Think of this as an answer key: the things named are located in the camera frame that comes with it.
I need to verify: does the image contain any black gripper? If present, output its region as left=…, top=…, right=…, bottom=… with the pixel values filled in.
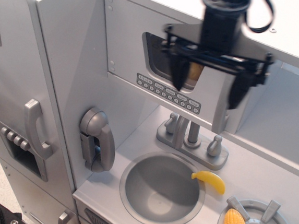
left=162, top=0, right=274, bottom=110

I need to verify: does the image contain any grey microwave door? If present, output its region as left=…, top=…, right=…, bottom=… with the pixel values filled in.
left=92, top=0, right=269, bottom=139

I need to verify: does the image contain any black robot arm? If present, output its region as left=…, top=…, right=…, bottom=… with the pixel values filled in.
left=161, top=0, right=274, bottom=110

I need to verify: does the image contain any yellow toy potato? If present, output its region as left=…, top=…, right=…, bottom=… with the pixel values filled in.
left=188, top=62, right=204, bottom=81

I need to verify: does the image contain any silver toy faucet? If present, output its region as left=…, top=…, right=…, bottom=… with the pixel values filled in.
left=157, top=112, right=229, bottom=170

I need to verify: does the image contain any yellow toy banana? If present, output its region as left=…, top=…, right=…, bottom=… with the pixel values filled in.
left=191, top=171, right=226, bottom=195

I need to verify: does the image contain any silver round sink bowl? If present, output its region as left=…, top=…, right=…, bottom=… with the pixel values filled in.
left=119, top=151, right=205, bottom=224

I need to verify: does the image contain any silver toy telephone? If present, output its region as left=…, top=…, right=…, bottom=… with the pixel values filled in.
left=79, top=107, right=115, bottom=173

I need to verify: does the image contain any grey toy kitchen cabinet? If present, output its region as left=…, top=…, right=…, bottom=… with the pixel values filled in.
left=0, top=0, right=299, bottom=224

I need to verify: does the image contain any yellow toy corn cob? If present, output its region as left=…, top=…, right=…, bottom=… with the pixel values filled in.
left=223, top=208, right=246, bottom=224

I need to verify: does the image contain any grey ice dispenser panel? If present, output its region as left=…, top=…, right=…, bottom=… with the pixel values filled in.
left=0, top=121, right=48, bottom=182

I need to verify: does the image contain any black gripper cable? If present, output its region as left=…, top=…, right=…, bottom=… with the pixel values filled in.
left=244, top=0, right=277, bottom=34

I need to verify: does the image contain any silver fridge door handle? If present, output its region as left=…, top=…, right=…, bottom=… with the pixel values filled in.
left=24, top=99, right=53, bottom=160

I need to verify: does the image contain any silver lower door handle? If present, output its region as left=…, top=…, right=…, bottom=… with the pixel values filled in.
left=57, top=210, right=75, bottom=224

